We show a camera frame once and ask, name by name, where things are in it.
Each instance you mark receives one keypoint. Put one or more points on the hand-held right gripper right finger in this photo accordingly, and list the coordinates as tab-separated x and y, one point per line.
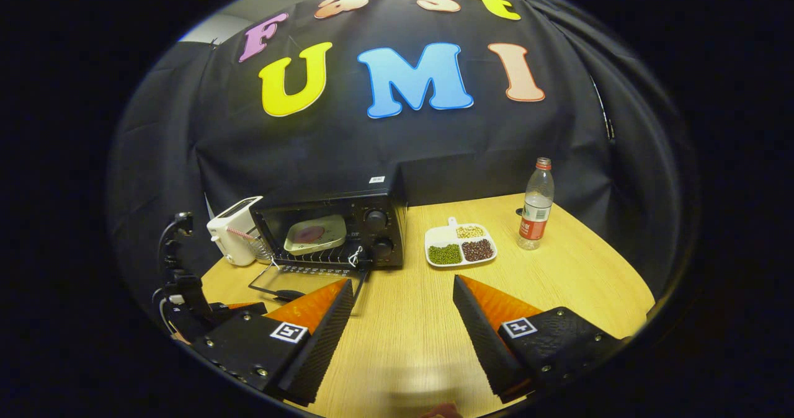
481	337

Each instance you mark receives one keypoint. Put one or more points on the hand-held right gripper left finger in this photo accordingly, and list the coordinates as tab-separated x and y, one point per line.
322	343

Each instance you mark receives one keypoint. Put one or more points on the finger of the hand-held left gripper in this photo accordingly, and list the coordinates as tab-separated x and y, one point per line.
248	310

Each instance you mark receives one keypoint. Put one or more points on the pale plate with pink food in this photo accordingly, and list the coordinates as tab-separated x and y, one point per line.
313	235

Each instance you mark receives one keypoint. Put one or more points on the black electric oven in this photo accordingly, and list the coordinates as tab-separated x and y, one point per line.
394	232

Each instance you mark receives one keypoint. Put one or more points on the clear glass container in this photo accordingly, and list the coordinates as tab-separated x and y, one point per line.
262	253

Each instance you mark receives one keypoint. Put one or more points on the white toaster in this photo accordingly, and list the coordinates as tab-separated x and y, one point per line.
226	241

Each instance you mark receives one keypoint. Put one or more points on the pink striped straw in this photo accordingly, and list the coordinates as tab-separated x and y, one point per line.
242	234

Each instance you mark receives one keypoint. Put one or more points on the dark red beans pile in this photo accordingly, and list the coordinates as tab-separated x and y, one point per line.
477	250

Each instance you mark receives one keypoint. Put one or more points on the green mung beans pile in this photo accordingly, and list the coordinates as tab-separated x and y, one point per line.
445	254

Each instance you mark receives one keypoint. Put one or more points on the yellow soybeans pile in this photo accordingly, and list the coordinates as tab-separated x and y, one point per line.
470	231

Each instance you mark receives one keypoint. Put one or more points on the white divided snack plate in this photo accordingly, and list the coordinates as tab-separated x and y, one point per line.
441	237

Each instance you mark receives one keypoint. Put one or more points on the clear plastic water bottle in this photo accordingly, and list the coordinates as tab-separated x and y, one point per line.
535	213

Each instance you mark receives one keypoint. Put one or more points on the black backdrop cloth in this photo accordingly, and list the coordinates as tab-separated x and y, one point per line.
434	145

